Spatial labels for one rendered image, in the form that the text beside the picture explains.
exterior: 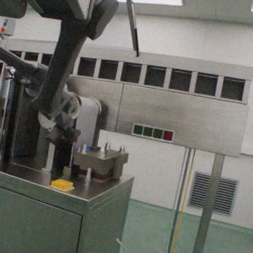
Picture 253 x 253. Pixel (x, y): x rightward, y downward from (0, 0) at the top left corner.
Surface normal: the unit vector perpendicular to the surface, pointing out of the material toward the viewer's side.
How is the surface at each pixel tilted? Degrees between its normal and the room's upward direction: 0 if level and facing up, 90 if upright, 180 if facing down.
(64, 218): 90
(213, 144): 90
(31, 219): 90
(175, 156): 90
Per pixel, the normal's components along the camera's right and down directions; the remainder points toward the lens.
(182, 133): -0.30, 0.00
